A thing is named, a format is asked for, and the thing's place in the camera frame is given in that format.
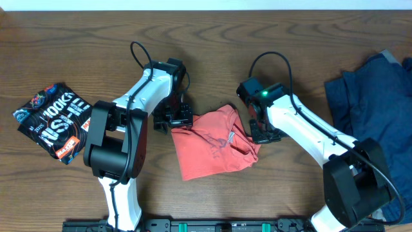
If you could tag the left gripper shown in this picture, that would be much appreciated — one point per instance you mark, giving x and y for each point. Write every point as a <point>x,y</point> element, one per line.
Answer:
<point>187,118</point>

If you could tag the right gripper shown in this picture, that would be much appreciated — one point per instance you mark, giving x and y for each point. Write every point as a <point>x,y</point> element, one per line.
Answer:
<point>257,138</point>

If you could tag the red printed t-shirt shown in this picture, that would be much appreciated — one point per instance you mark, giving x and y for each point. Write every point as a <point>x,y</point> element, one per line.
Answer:
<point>215,143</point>

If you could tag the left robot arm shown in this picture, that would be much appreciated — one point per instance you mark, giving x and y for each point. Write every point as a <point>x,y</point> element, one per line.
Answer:
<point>116,144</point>

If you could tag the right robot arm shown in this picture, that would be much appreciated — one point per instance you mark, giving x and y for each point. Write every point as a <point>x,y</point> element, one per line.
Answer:
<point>355,173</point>

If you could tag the black printed folded shirt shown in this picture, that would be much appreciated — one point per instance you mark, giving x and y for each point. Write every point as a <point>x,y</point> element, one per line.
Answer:
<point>57,119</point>

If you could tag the navy blue garment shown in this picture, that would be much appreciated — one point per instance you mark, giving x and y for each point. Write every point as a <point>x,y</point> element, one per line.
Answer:
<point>348,98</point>

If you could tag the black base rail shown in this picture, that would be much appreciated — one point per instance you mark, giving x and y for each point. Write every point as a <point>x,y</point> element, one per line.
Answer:
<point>166,225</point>

